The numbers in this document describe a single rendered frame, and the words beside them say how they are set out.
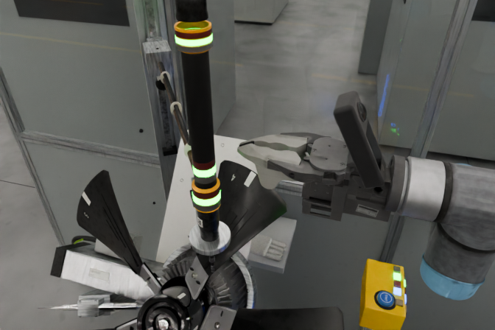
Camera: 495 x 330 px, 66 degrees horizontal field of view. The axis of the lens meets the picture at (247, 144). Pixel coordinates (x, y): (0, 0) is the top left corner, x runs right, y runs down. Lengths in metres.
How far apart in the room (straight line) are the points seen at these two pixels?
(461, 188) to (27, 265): 2.61
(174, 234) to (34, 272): 1.73
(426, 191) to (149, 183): 1.41
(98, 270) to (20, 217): 2.11
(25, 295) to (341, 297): 1.78
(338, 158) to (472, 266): 0.21
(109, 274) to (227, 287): 0.32
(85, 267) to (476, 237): 0.91
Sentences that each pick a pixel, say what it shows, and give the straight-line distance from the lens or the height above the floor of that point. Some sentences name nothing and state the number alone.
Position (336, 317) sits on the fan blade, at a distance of 0.88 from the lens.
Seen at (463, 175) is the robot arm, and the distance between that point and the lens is 0.50.
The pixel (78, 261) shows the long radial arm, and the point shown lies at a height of 1.13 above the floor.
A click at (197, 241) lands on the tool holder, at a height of 1.46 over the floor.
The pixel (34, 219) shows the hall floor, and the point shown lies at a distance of 3.11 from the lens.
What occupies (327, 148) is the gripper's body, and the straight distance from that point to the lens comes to 0.50.
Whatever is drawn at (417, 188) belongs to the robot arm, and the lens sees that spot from 0.48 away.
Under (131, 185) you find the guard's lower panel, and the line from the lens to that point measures 1.82.
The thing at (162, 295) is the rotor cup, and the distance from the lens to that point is 0.84.
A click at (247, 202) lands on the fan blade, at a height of 1.41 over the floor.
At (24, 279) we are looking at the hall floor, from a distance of 2.76.
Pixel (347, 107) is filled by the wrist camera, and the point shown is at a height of 1.75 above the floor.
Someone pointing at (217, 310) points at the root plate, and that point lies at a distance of 0.91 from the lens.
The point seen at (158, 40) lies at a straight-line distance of 1.17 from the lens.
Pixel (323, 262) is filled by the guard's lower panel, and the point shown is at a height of 0.61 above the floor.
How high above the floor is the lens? 1.95
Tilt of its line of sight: 34 degrees down
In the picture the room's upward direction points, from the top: straight up
